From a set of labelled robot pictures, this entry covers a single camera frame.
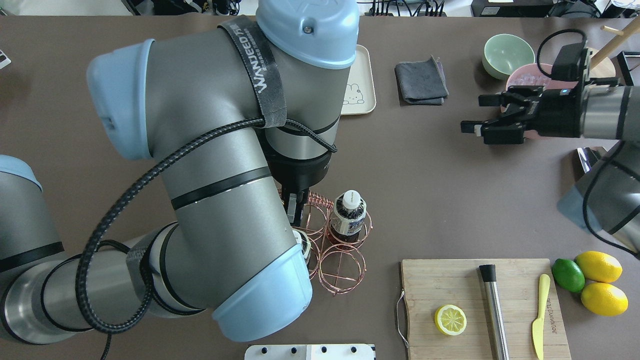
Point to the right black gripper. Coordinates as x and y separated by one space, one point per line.
559 113

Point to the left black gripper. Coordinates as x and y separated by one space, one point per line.
300 174

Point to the tea bottle white cap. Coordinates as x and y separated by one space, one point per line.
304 241
347 218

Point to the copper wire bottle basket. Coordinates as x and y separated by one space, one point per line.
339 268

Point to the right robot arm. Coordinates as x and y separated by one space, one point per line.
605 199

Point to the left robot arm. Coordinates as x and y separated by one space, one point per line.
241 121

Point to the pink bowl of ice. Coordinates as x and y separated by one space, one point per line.
530 74

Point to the green bowl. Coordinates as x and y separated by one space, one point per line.
505 53

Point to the steel ice scoop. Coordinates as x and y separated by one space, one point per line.
585 158

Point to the grey folded cloth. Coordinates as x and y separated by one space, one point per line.
422 82

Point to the wooden mug tree stand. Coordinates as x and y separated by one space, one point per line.
620 36

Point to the cream rabbit tray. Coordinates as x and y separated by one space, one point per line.
360 96

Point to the steel muddler black tip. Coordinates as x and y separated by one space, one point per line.
490 281

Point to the green lime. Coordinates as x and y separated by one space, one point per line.
568 275

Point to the yellow lemon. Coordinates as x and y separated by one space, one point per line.
604 299
599 266

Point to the half lemon slice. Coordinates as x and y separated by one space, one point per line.
450 320

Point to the yellow plastic knife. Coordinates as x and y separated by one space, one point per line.
537 326

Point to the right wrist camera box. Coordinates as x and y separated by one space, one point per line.
570 63

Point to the black frame box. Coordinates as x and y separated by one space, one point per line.
629 66

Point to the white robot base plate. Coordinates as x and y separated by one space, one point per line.
327 351

